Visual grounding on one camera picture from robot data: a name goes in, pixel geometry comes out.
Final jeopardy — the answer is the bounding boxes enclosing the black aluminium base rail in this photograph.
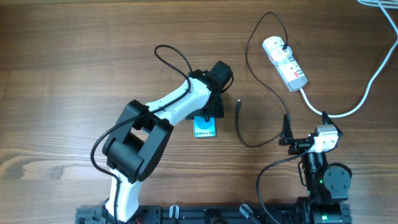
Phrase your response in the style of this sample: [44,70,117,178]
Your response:
[75,203,352,224]

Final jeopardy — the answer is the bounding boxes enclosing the white power strip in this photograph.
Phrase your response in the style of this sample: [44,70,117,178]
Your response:
[262,36,308,92]

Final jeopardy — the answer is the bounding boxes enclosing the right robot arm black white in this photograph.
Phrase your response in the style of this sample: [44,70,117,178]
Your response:
[279,112,353,224]

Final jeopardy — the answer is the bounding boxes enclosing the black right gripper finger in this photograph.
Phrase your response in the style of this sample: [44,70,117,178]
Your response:
[279,114,294,141]
[322,111,343,136]

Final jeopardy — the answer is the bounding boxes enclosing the white usb charger plug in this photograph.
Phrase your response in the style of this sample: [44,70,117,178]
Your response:
[269,47,292,65]

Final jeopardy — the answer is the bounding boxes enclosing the white power strip cord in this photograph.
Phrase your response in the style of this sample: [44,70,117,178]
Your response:
[299,0,398,119]

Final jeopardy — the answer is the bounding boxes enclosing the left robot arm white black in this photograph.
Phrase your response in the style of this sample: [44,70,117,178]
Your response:
[103,61,233,223]

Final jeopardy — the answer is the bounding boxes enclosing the black usb charging cable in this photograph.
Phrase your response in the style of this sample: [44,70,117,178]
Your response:
[235,11,292,148]

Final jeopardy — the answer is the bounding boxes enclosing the turquoise screen smartphone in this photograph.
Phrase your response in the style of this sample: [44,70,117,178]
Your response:
[193,116,216,138]

